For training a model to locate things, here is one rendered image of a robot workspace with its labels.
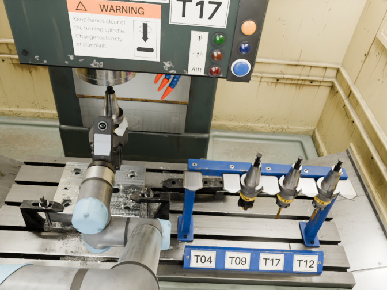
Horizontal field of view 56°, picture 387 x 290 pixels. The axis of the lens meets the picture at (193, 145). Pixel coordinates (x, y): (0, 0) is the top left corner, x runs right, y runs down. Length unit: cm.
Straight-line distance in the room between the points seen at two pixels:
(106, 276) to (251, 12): 47
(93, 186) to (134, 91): 72
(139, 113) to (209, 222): 57
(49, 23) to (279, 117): 163
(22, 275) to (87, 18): 42
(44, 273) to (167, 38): 42
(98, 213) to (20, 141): 140
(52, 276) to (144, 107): 110
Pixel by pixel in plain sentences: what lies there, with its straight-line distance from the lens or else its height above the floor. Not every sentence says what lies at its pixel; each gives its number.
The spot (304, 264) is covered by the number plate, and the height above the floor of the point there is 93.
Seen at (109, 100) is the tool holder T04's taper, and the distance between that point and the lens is 100.
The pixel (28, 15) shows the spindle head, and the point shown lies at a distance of 71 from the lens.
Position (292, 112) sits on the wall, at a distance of 213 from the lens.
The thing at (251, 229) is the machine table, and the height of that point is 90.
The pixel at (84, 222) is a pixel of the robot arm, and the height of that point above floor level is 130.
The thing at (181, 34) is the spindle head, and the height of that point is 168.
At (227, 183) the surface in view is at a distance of 102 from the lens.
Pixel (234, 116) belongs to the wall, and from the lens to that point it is 209.
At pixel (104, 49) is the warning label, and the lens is 70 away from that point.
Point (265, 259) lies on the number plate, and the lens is 123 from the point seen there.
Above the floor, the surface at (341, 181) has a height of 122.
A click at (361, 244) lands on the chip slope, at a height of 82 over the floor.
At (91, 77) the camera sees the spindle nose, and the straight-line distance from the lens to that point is 89.
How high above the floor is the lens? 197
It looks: 42 degrees down
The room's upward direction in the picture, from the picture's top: 6 degrees clockwise
